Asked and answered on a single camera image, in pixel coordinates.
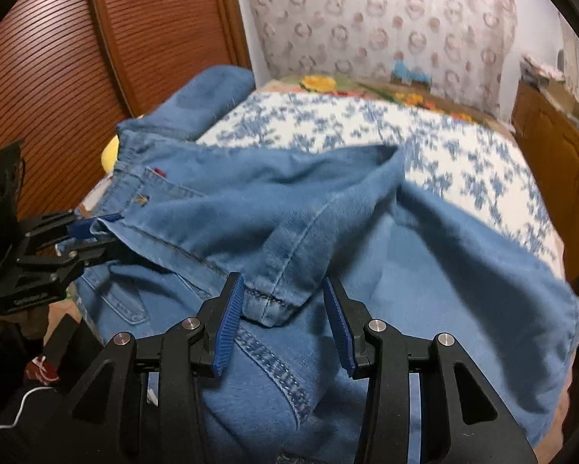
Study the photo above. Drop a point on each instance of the yellow plush toy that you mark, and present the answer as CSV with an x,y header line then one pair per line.
x,y
109,154

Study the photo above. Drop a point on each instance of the circle-patterned sheer curtain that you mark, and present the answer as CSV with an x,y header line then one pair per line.
x,y
366,19

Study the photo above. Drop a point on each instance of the blue plush toy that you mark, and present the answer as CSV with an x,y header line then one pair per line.
x,y
408,71

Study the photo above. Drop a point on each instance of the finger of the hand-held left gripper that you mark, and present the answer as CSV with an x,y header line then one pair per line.
x,y
91,255
96,225

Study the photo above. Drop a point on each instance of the small cardboard box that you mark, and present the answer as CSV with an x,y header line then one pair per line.
x,y
410,84

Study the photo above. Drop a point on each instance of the wooden sideboard cabinet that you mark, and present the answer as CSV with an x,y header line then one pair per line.
x,y
560,154

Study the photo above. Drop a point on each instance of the blue denim pants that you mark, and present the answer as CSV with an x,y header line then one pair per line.
x,y
415,299

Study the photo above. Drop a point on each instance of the brown slatted wooden wardrobe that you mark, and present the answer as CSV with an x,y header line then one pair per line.
x,y
149,34

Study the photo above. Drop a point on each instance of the colourful flower blanket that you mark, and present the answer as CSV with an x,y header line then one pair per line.
x,y
318,83

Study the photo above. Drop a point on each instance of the stack of folded floral cloths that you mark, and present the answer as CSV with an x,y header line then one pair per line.
x,y
540,67

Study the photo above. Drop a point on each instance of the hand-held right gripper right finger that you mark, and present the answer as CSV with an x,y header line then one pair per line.
x,y
340,328

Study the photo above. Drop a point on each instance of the white blue-flowered cloth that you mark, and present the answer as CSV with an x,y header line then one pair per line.
x,y
463,154

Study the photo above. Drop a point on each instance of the person's dark clothing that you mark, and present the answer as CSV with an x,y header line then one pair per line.
x,y
9,444

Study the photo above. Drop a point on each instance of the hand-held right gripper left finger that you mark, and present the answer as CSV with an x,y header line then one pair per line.
x,y
229,328

